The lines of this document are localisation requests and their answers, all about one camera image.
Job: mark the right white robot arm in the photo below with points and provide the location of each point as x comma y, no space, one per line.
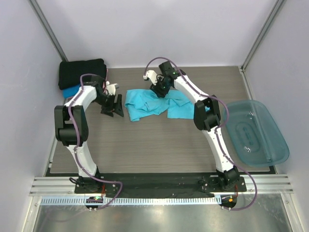
207,117

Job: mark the folded pink t shirt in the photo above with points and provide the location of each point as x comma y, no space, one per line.
105,80

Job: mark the right aluminium corner post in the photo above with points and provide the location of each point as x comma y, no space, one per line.
263,32

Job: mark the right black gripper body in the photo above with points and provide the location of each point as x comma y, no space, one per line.
159,90

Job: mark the aluminium corner post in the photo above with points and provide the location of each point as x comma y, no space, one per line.
263,32
47,28

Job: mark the turquoise t shirt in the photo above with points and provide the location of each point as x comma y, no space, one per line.
142,103

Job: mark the folded blue t shirt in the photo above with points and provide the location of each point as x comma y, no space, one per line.
70,92

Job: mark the aluminium frame rail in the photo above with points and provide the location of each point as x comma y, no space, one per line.
260,183

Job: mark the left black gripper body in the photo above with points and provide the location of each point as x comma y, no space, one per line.
106,100

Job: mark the folded black t shirt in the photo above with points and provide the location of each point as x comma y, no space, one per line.
70,71

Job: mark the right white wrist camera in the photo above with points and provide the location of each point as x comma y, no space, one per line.
151,75

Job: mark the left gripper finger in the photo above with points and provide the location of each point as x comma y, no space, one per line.
107,110
118,108

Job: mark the left aluminium corner post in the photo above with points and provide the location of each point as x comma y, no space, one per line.
47,28

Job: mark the teal plastic bin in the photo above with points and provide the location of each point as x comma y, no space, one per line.
256,138

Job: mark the slotted cable duct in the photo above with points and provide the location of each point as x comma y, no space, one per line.
96,201

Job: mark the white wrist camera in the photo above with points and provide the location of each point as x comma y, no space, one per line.
110,89
151,75

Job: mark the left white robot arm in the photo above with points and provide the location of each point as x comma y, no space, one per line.
71,125

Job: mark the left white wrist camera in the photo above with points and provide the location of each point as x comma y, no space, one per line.
110,89

